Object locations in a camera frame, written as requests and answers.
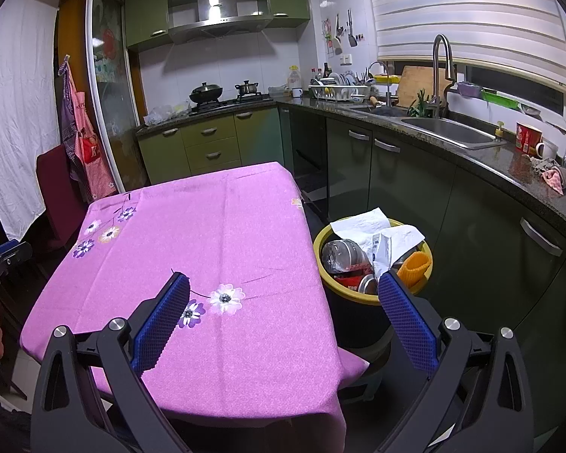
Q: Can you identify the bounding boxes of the dark stone countertop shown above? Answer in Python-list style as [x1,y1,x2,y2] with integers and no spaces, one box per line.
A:
[137,94,566,246]

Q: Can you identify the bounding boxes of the white window blind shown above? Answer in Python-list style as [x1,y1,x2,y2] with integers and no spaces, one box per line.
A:
[364,0,566,86]

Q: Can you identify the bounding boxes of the dish rack with dishes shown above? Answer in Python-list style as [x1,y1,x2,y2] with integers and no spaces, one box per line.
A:
[309,72,373,102]

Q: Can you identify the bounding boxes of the steel sink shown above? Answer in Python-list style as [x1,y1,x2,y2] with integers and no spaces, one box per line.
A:
[349,104,497,148]

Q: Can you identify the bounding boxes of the purple checkered apron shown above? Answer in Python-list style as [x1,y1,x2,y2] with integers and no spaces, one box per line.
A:
[58,60,78,152]

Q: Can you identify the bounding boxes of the hanging kitchen utensils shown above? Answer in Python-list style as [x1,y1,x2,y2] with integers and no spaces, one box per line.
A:
[321,9,359,55]

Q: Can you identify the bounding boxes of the tall steel faucet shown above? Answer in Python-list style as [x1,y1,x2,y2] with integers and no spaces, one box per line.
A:
[431,34,455,119]

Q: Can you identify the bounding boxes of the pink floral tablecloth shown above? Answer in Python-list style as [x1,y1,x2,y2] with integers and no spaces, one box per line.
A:
[20,161,371,439]

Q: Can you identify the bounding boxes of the sliding glass door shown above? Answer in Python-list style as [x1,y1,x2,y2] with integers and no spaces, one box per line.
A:
[87,0,149,194]

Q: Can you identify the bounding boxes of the gas stove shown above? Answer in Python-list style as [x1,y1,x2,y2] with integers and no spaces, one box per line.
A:
[189,93,274,114]

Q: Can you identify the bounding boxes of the maroon chair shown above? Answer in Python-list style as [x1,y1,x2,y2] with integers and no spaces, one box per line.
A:
[36,145,88,253]

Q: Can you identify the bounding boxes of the green base cabinet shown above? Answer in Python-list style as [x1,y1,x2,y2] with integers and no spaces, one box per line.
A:
[137,106,284,185]

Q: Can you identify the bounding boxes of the dark base cabinet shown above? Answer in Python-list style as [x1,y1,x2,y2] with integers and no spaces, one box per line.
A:
[278,106,566,453]

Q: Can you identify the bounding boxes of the wooden cutting board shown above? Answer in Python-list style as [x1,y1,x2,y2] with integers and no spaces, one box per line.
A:
[397,65,446,109]

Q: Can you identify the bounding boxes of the green sink tray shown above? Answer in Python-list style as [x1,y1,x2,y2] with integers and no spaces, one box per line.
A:
[481,89,520,109]

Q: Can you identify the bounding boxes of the pink and grey rag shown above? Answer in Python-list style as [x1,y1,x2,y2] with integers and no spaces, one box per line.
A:
[528,155,566,195]

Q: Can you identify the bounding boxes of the white tissue sheet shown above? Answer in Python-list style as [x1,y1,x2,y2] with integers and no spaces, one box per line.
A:
[332,208,390,247]

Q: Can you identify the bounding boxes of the orange cloth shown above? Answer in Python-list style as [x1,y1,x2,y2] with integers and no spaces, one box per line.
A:
[397,251,430,288]

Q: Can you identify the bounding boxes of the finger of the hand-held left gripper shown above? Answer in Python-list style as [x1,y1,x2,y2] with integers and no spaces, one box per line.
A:
[0,240,33,271]

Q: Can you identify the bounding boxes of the small steel faucet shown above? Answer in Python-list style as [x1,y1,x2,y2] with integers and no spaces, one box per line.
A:
[368,61,392,107]

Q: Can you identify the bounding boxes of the green vegetables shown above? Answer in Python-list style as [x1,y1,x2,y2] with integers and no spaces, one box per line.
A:
[408,89,437,119]

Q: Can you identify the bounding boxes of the red checkered apron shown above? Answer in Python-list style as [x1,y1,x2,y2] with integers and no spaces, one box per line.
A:
[70,89,118,203]

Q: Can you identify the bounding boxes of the clear plastic bags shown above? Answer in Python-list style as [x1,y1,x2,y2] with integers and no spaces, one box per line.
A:
[144,103,192,126]

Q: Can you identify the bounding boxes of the white hanging sheet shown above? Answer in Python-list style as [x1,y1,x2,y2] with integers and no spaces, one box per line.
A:
[0,0,61,241]

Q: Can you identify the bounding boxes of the black wok with lid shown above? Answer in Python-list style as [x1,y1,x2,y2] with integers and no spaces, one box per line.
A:
[189,82,224,105]

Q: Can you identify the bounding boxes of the green upper cabinet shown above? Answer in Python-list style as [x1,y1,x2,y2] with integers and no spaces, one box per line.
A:
[125,0,311,52]

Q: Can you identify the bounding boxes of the white napkin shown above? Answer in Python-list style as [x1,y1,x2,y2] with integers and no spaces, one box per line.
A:
[372,224,426,280]

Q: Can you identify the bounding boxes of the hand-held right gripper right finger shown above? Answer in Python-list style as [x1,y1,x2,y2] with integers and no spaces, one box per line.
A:
[376,270,535,453]

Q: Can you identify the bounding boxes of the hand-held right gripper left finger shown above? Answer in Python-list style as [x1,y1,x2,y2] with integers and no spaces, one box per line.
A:
[31,271,193,453]

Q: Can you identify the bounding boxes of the steel range hood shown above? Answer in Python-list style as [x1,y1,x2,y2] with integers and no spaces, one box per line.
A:
[166,0,274,45]

